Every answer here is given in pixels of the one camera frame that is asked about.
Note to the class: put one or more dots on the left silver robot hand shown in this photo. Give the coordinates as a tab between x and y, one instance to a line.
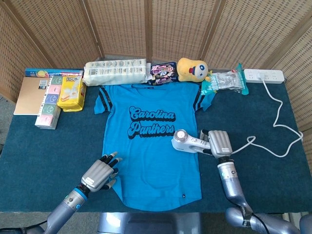
97	174

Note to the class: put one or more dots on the dark blue table cloth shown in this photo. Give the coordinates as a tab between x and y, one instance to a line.
48	151

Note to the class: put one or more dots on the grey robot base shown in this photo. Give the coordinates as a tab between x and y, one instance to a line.
148	224

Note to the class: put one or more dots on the white tissue roll pack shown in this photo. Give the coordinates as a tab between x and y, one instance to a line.
114	72

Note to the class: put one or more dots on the yellow snack bag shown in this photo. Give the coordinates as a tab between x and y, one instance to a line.
70	95

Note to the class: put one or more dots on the teal wet wipes pack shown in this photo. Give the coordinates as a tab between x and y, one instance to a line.
208	86

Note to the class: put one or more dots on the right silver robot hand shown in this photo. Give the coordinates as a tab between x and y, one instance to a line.
220	143

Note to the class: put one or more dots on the pastel tissue box pack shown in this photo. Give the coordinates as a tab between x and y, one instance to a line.
50	109

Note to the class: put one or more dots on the yellow plush toy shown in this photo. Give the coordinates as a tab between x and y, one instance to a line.
190	70

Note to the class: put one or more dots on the blue box with fruit print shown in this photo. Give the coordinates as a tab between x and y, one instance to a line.
48	72

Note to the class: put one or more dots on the white power strip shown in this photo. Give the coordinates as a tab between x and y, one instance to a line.
273	76

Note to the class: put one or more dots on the white handheld garment steamer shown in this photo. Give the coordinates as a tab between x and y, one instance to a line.
181	143

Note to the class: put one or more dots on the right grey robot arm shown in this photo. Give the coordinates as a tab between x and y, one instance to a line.
230	182

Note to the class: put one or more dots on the clear bag with teal edge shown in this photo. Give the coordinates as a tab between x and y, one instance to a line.
229	81

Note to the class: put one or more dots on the dark purple printed package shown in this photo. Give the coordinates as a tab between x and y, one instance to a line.
162	73

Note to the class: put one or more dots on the wicker folding screen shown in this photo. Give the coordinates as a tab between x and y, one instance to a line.
122	24

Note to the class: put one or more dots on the blue Carolina Panthers shirt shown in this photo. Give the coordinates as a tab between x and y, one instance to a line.
151	170

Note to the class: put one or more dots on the brown notebook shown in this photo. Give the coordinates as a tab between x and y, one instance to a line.
28	97

